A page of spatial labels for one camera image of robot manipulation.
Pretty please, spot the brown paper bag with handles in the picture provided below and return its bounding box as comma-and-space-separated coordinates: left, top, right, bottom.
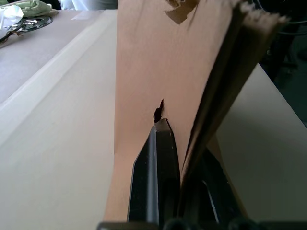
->
102, 0, 289, 224

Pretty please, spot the black power cord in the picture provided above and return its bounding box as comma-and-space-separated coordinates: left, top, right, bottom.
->
0, 29, 24, 46

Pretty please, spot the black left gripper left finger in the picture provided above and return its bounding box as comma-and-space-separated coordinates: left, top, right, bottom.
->
126, 118, 181, 224

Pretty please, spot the white plastic bag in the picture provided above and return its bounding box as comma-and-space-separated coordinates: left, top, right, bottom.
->
0, 4, 24, 32

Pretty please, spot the light green cloth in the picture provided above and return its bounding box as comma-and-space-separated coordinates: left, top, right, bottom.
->
13, 0, 59, 18

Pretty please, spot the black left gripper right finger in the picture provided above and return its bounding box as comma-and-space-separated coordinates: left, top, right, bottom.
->
182, 148, 240, 224

